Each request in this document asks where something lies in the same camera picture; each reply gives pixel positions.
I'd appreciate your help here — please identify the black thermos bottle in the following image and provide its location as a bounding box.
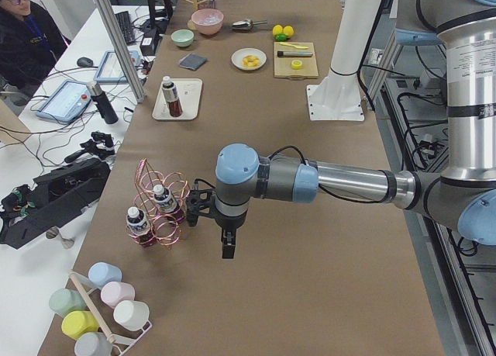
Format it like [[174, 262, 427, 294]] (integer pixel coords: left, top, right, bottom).
[[86, 81, 119, 124]]

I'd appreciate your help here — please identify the black open case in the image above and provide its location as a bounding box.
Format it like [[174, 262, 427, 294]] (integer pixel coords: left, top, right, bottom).
[[1, 158, 110, 249]]

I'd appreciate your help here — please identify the yellow cup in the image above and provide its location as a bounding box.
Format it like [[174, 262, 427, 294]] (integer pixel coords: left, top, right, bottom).
[[61, 310, 99, 340]]

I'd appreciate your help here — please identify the blue teach pendant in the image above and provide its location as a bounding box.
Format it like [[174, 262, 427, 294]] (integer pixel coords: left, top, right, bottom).
[[94, 50, 127, 84], [36, 80, 91, 123]]

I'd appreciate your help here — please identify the black power adapter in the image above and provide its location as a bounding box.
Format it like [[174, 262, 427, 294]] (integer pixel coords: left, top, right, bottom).
[[139, 29, 160, 57]]

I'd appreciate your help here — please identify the black silver tube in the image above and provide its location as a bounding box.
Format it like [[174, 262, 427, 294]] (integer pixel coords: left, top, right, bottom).
[[276, 50, 314, 57]]

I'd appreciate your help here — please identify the blue teach pendant far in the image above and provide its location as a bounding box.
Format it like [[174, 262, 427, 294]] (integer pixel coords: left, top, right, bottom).
[[94, 50, 127, 84]]

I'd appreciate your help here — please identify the white plate with yellow donut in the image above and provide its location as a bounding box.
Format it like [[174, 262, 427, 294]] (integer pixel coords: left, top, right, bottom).
[[231, 47, 267, 71]]

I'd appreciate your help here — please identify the grey computer mouse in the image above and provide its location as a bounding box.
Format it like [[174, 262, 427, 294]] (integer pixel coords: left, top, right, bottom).
[[77, 57, 94, 67]]

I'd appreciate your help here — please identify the grey cup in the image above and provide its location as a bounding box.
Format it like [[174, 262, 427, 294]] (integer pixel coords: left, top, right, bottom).
[[74, 332, 112, 356]]

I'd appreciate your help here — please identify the wooden cutting board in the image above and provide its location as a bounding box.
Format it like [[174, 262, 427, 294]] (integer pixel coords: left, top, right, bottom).
[[274, 42, 319, 79]]

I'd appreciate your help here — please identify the black handheld gimbal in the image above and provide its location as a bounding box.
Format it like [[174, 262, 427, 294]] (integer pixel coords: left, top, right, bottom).
[[64, 131, 115, 164]]

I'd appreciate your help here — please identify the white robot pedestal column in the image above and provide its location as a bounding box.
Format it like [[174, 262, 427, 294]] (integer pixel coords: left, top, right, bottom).
[[307, 0, 382, 122]]

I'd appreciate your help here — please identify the grey folded cloth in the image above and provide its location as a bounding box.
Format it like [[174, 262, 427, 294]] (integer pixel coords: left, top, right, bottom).
[[178, 54, 208, 71]]

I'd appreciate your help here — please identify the green cup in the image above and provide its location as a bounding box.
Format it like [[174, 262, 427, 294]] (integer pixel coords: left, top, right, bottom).
[[49, 289, 87, 318]]

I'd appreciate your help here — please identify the green lime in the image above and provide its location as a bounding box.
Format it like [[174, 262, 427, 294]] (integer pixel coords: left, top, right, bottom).
[[274, 33, 288, 42]]

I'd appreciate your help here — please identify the cream plastic tray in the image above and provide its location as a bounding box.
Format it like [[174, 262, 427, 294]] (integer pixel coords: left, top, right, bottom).
[[152, 78, 203, 121]]

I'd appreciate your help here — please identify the blue teach pendant near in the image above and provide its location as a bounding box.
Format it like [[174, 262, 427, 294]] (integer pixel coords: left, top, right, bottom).
[[36, 80, 91, 123]]

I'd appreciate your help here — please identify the dark drink bottle front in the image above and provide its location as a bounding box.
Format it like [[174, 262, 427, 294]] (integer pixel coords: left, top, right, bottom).
[[126, 206, 156, 247]]

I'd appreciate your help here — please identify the black keyboard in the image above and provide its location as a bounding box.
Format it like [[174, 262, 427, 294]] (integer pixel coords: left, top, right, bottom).
[[115, 11, 136, 45]]

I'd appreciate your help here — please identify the metal ice scoop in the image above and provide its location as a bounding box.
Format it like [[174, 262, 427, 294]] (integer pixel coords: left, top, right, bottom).
[[231, 19, 268, 32]]

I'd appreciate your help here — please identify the dark drink bottle rear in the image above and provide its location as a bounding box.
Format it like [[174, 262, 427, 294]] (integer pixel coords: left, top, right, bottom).
[[153, 184, 181, 219]]

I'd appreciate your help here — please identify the dark drink bottle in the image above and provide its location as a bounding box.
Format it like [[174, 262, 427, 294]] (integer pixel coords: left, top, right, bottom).
[[126, 206, 156, 247], [153, 184, 181, 219]]

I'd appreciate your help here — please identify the aluminium frame post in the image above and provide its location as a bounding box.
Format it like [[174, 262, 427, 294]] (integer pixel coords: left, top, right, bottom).
[[94, 0, 145, 103]]

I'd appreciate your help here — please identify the green ceramic bowl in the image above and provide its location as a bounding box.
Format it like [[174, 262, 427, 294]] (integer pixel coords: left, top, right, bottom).
[[170, 29, 195, 48]]

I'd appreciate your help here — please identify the blue cup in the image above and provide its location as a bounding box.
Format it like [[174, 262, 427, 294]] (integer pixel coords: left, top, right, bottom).
[[88, 261, 122, 289]]

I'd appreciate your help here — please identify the copper wire bottle rack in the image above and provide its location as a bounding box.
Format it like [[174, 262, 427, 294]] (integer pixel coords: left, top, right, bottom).
[[134, 158, 190, 249]]

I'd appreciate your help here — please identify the pink cup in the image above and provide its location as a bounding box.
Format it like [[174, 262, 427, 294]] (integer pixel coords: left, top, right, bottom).
[[100, 282, 136, 309]]

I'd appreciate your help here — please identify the yellow plastic knife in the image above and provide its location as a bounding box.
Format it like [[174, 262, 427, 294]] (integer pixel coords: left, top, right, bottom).
[[278, 42, 309, 50]]

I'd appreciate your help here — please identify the person in black hoodie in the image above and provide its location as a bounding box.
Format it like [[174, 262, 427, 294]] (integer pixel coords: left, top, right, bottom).
[[1, 0, 71, 89]]

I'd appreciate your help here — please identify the yellow lemon half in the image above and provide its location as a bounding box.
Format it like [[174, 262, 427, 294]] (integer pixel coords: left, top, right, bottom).
[[291, 60, 303, 70]]

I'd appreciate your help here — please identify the white cup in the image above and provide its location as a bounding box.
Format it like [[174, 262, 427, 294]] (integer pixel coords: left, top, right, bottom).
[[113, 300, 150, 331]]

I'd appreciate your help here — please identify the brown sauce bottle on tray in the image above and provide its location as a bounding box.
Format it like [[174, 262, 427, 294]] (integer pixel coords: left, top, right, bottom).
[[161, 76, 183, 118]]

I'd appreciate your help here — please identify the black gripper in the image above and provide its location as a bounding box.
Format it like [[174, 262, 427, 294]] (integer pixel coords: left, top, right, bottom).
[[215, 210, 247, 259]]

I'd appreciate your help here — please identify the pink bowl with ice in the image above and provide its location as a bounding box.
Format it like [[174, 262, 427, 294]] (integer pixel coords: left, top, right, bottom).
[[191, 8, 224, 36]]

